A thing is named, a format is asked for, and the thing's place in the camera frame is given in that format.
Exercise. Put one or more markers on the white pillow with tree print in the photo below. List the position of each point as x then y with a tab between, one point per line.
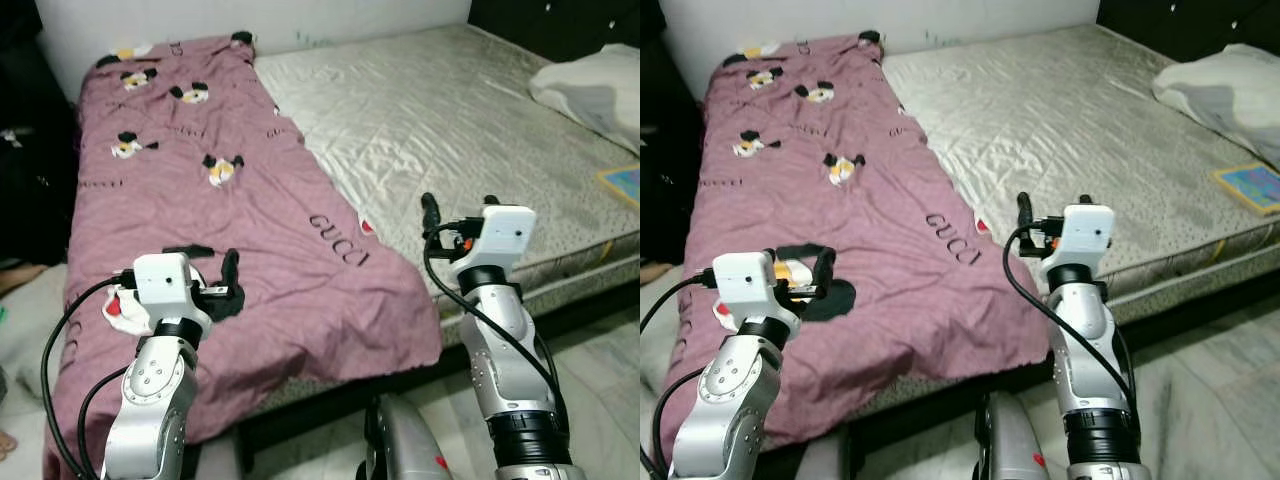
595	90
1225	90

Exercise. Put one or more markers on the quilted grey mattress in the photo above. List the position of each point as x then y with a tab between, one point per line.
1070	120
450	120

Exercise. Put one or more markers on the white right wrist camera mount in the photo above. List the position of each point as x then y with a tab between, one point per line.
1085	230
500	232

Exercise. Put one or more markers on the silver left arm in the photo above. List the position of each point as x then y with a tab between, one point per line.
150	400
730	400

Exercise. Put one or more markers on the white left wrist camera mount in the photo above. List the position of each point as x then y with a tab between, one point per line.
165	285
745	285

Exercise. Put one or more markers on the pink Mickey print blanket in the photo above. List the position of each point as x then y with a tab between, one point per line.
870	200
250	200

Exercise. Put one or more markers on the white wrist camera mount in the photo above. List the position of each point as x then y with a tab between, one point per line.
1085	230
500	232
745	285
165	285

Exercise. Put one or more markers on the black tufted headboard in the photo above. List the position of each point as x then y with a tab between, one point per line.
1180	20
550	20

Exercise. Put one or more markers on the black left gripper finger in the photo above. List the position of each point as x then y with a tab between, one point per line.
231	272
824	270

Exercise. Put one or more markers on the colourful children's book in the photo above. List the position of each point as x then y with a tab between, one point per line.
622	183
1250	185

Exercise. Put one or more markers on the grey right leg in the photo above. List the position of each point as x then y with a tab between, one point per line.
1010	445
405	445

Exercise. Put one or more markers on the silver right arm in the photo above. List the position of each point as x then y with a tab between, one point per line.
510	350
1090	350

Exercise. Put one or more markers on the black cabinet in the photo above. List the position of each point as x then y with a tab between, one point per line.
665	150
35	150

